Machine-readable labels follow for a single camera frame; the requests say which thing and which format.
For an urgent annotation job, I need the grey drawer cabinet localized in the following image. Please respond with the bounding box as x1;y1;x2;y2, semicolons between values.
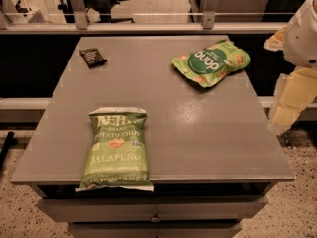
12;36;294;238

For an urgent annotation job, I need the green jalapeno chip bag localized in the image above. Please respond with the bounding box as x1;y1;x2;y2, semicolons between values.
76;107;154;192

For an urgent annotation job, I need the brass drawer knob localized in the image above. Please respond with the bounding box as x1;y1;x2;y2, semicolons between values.
150;214;161;223

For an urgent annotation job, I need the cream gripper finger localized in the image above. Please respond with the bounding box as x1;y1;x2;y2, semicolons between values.
269;66;317;127
264;26;286;52

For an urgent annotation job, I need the small black snack packet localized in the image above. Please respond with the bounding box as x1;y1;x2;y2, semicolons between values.
79;48;107;68

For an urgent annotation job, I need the green rice chip bag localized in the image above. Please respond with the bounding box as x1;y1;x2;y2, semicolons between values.
171;40;251;88

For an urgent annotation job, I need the grey metal frame rail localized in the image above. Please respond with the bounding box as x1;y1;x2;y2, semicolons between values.
0;0;317;36

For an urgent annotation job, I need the black rod on floor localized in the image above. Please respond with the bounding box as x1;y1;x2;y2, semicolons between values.
0;131;18;170

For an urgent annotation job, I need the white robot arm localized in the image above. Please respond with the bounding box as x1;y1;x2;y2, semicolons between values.
264;0;317;130

